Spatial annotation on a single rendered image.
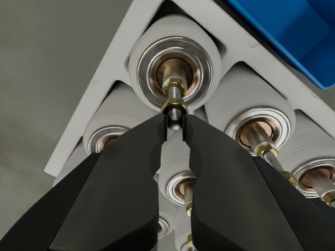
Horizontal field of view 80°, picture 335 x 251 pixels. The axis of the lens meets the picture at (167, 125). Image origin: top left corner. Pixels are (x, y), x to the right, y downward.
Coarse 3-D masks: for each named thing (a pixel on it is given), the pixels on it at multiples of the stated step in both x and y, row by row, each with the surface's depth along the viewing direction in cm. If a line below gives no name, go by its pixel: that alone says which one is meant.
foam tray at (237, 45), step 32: (160, 0) 23; (192, 0) 23; (128, 32) 25; (224, 32) 24; (128, 64) 29; (224, 64) 26; (256, 64) 26; (96, 96) 29; (288, 96) 28; (64, 160) 36
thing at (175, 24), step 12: (156, 24) 20; (168, 24) 18; (180, 24) 18; (192, 24) 19; (144, 36) 19; (156, 36) 18; (192, 36) 18; (204, 36) 18; (144, 48) 19; (204, 48) 19; (216, 48) 19; (132, 60) 20; (216, 60) 19; (132, 72) 20; (216, 72) 20; (132, 84) 21; (216, 84) 21; (156, 108) 22; (192, 108) 22
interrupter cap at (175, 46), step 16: (160, 48) 18; (176, 48) 18; (192, 48) 18; (144, 64) 19; (160, 64) 19; (176, 64) 19; (192, 64) 19; (208, 64) 19; (144, 80) 20; (160, 80) 20; (192, 80) 20; (208, 80) 20; (144, 96) 21; (160, 96) 21; (192, 96) 21
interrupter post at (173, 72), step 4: (168, 68) 19; (172, 68) 19; (176, 68) 19; (180, 68) 19; (168, 72) 18; (172, 72) 18; (176, 72) 18; (180, 72) 18; (184, 72) 20; (164, 76) 18; (168, 76) 17; (172, 76) 17; (176, 76) 17; (180, 76) 17; (184, 76) 18; (164, 80) 17; (168, 80) 17; (184, 80) 17; (164, 84) 17; (184, 84) 17
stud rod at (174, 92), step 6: (174, 90) 16; (168, 96) 16; (174, 96) 15; (180, 96) 16; (168, 114) 13; (174, 114) 13; (180, 114) 13; (168, 120) 12; (174, 120) 12; (180, 120) 12; (168, 126) 12; (174, 126) 12; (180, 126) 12
